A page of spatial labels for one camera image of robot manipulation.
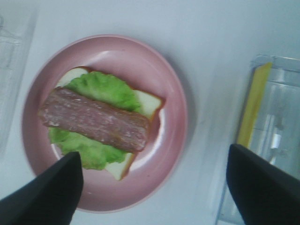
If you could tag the green lettuce leaf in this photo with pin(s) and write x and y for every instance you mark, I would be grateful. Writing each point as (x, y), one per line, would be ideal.
(103, 87)

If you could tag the pink round plate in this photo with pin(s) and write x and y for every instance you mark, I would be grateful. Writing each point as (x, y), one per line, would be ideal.
(143, 68)

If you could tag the clear right plastic tray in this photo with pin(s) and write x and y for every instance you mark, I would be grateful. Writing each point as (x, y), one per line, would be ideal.
(276, 133)

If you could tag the yellow cheese slice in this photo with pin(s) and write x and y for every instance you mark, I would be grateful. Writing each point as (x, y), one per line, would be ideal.
(253, 103)

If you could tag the clear left plastic tray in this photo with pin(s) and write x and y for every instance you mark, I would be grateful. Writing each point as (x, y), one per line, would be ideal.
(14, 50)

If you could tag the clear plastic tray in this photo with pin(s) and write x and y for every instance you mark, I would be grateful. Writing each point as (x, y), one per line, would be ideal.
(14, 50)
(276, 133)

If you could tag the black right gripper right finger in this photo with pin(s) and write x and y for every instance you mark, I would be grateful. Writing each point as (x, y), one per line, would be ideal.
(263, 194)

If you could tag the white bread slice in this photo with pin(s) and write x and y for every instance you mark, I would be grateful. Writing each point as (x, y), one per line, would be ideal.
(149, 105)

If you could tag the red bacon strip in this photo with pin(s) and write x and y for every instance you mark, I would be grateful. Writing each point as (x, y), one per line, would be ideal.
(94, 119)

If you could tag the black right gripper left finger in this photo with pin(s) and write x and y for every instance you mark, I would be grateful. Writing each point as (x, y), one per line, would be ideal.
(50, 199)

